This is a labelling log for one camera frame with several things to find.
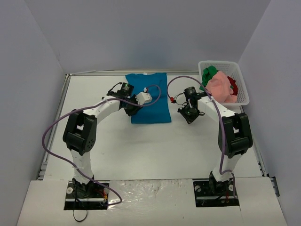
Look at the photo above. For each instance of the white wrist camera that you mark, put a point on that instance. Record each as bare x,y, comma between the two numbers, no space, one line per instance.
143,98
180,99

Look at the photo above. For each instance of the green t shirt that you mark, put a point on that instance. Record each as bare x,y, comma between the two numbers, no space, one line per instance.
208,74

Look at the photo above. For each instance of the white plastic laundry basket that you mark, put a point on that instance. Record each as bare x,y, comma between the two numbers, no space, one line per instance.
232,70

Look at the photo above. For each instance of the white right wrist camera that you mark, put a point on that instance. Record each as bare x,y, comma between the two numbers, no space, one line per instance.
180,99

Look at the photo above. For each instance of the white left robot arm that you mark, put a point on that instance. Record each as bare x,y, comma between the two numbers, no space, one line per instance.
80,131

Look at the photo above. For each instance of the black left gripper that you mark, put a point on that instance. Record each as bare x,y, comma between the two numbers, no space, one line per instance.
132,109

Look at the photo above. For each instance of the blue t shirt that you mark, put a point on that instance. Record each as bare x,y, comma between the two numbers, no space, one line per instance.
156,84

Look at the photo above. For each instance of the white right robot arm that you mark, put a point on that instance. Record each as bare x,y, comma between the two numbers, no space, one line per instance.
234,134

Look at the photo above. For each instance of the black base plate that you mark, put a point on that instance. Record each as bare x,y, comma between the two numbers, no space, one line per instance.
205,197
86,197

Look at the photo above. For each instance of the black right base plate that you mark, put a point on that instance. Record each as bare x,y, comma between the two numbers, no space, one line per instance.
205,197

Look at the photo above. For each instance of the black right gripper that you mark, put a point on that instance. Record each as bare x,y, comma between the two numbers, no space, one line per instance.
186,114

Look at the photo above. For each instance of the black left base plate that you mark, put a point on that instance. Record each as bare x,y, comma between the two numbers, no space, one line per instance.
86,197

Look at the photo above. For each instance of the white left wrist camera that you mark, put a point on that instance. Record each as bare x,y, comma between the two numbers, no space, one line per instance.
143,98

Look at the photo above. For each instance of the pink t shirt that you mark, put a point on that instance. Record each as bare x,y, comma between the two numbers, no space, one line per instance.
220,88

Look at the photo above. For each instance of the red t shirt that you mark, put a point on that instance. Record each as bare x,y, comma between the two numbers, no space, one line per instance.
233,85

